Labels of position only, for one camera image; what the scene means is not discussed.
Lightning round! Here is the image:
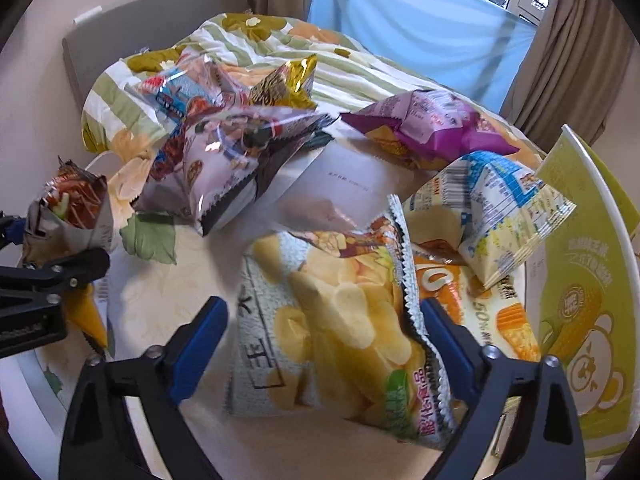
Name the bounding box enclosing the grey headboard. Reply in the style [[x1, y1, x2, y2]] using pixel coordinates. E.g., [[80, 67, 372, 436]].
[[61, 0, 253, 106]]

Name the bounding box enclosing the orange yellow snack packet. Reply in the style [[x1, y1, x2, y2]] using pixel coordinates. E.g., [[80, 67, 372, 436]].
[[64, 284, 110, 352]]

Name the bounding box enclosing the floral bed sheet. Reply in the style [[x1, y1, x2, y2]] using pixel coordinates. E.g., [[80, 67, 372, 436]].
[[30, 125, 551, 480]]

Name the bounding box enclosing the red and grey snack bag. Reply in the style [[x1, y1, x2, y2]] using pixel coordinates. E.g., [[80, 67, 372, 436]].
[[22, 156, 113, 263]]

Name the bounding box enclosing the clear plastic packet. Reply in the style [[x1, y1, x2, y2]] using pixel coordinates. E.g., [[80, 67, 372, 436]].
[[277, 144, 418, 241]]

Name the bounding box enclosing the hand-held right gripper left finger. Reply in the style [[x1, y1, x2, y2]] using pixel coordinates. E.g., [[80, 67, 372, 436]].
[[59, 296, 230, 480]]

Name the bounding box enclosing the white yellow blue snack bag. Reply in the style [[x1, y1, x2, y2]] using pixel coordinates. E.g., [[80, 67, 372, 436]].
[[402, 150, 578, 288]]

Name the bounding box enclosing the orange snack bag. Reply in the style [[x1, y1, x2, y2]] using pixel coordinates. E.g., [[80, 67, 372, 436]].
[[410, 242, 543, 366]]

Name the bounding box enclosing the green yellow bear carton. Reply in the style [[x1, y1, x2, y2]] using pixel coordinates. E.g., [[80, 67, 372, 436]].
[[532, 125, 640, 461]]

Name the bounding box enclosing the striped floral quilt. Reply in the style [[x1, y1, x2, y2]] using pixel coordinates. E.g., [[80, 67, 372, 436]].
[[81, 12, 546, 171]]

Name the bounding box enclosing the gold yellow snack bag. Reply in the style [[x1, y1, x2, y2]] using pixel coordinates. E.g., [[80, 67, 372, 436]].
[[248, 53, 319, 111]]

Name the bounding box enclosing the light blue cloth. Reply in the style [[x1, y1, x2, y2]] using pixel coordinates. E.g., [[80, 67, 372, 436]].
[[306, 0, 541, 116]]

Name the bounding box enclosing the purple snack bag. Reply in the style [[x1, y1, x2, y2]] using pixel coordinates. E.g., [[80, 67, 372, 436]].
[[340, 89, 521, 171]]

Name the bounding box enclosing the clear cartoon print snack bag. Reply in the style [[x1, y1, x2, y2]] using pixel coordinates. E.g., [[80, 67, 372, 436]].
[[132, 105, 341, 237]]

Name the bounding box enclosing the potato chip bag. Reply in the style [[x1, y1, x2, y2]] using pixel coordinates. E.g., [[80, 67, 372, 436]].
[[227, 195, 468, 451]]

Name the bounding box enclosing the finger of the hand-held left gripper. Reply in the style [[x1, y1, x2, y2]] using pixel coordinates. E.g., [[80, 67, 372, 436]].
[[0, 247, 111, 359], [0, 214, 26, 250]]

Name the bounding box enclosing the blue and red snack bag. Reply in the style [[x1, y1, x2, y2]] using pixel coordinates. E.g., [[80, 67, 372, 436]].
[[125, 55, 241, 128]]

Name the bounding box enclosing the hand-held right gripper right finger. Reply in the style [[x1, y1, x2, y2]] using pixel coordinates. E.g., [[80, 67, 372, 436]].
[[419, 298, 587, 480]]

